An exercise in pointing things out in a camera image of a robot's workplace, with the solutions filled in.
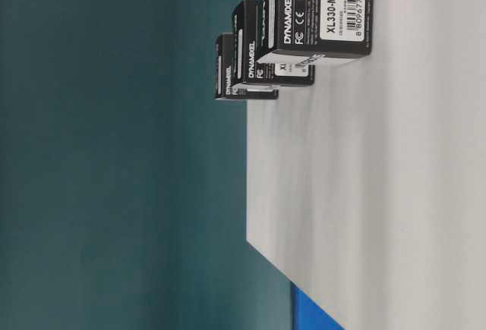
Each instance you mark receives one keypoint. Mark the black dynamixel box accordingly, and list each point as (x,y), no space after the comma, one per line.
(306,32)
(224,89)
(247,72)

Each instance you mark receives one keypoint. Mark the white base board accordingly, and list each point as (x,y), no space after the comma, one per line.
(367,190)

